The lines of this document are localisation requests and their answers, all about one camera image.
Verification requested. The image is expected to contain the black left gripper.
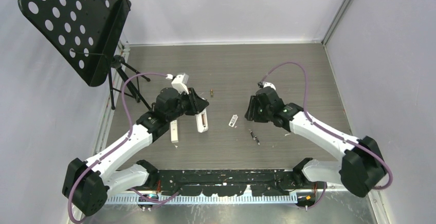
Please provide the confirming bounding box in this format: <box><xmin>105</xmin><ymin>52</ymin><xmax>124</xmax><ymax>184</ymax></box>
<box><xmin>167</xmin><ymin>88</ymin><xmax>208</xmax><ymax>122</ymax></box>

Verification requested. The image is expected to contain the white battery cover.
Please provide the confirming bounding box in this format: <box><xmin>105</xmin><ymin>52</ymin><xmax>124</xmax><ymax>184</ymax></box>
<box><xmin>228</xmin><ymin>115</ymin><xmax>238</xmax><ymax>127</ymax></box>

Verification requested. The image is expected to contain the white remote control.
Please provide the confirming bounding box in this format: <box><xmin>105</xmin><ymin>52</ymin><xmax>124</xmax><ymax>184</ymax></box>
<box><xmin>170</xmin><ymin>120</ymin><xmax>178</xmax><ymax>143</ymax></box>
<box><xmin>195</xmin><ymin>108</ymin><xmax>209</xmax><ymax>133</ymax></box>

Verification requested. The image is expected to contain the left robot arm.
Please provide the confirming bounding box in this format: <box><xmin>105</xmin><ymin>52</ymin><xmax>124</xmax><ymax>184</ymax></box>
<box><xmin>62</xmin><ymin>87</ymin><xmax>209</xmax><ymax>217</ymax></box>

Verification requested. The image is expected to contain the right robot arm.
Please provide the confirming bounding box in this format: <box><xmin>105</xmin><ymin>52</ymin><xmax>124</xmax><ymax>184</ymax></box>
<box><xmin>245</xmin><ymin>86</ymin><xmax>392</xmax><ymax>197</ymax></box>

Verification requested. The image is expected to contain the black music stand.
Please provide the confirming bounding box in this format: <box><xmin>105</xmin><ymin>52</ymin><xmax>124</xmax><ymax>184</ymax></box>
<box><xmin>17</xmin><ymin>0</ymin><xmax>158</xmax><ymax>113</ymax></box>

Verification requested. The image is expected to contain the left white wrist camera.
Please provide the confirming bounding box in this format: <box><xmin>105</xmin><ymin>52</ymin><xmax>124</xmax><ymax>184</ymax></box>
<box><xmin>166</xmin><ymin>73</ymin><xmax>189</xmax><ymax>94</ymax></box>

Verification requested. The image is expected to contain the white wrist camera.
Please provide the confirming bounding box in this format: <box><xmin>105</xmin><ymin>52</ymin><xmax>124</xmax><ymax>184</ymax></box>
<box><xmin>258</xmin><ymin>81</ymin><xmax>276</xmax><ymax>90</ymax></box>
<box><xmin>166</xmin><ymin>73</ymin><xmax>189</xmax><ymax>94</ymax></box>

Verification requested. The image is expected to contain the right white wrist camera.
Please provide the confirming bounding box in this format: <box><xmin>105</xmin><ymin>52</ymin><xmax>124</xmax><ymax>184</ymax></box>
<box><xmin>258</xmin><ymin>81</ymin><xmax>276</xmax><ymax>90</ymax></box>

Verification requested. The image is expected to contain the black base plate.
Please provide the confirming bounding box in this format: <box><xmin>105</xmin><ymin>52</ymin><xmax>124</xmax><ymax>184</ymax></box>
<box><xmin>125</xmin><ymin>169</ymin><xmax>328</xmax><ymax>198</ymax></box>

